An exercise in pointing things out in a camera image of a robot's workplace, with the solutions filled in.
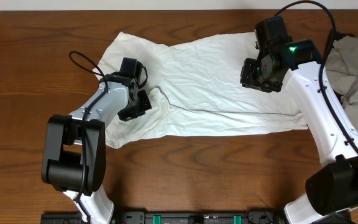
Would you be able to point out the white t-shirt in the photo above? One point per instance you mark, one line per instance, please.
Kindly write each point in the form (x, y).
(195, 90)

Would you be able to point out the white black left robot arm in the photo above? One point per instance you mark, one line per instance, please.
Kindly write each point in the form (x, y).
(74, 160)

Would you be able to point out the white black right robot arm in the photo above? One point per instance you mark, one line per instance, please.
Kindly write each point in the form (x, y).
(297, 68)

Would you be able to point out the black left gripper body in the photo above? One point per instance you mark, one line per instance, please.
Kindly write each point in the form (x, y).
(141, 104)

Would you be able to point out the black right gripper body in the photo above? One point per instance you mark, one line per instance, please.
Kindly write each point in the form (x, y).
(253, 76)

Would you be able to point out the black crumpled garment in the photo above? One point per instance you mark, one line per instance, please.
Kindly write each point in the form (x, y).
(337, 36)

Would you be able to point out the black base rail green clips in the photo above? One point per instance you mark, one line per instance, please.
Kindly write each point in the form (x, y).
(251, 217)

